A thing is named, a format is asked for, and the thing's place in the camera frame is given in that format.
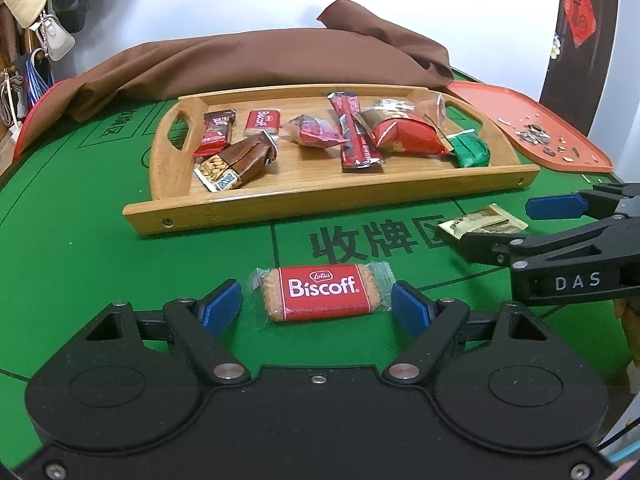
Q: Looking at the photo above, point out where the pink snack packet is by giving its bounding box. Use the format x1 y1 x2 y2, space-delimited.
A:
281 114 346 150

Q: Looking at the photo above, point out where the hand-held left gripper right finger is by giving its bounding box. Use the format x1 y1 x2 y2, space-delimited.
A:
382 281 548 386

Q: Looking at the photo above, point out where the clear jelly cup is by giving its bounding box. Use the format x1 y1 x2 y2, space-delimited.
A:
412 94 448 133

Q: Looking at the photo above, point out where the orange plastic tray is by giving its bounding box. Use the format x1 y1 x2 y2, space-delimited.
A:
442 81 615 173

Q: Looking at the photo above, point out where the beige snack packet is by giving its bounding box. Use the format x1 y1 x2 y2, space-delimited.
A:
437 203 530 242

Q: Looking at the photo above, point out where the pile of sunflower seeds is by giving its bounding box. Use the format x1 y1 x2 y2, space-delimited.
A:
497 112 598 162

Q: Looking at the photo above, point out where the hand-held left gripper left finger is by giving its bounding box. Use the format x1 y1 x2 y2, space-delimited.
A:
85 280 251 386

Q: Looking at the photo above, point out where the wooden tray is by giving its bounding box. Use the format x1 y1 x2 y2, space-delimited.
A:
122 82 541 237

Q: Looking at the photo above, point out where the dark door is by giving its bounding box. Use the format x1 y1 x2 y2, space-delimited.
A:
537 0 626 121

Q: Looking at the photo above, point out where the long red stick packet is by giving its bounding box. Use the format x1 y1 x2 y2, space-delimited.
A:
326 91 386 173

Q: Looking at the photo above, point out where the red paper decoration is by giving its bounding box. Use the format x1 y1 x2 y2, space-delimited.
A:
563 0 598 50

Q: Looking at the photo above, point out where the paper bag with white handles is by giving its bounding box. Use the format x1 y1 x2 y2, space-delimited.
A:
0 120 23 173

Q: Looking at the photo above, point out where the red snack bag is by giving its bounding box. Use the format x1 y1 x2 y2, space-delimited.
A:
357 107 453 157

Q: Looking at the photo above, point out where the silver snack packet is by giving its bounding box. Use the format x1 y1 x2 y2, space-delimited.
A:
372 97 416 113

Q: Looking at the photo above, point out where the brown peanut snack packet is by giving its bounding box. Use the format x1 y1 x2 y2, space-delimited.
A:
193 130 278 193

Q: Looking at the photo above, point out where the blue striped bag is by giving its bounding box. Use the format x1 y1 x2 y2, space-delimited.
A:
25 50 56 106

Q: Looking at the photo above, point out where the small white handbag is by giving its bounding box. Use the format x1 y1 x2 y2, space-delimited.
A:
30 10 76 61

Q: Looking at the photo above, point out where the red and brown chocolate packet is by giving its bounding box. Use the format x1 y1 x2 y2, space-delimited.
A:
192 109 237 160

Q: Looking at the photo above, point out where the brown cloth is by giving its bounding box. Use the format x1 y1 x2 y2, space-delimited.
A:
10 0 455 158

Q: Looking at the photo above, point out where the green snack packet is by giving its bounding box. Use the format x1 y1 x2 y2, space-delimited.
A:
447 127 492 168

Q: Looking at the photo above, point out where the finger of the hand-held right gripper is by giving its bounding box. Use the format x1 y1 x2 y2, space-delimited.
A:
459 216 626 271
525 182 640 221

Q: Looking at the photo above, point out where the red biscuit packet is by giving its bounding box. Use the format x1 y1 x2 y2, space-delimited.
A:
250 262 397 323
243 108 282 137

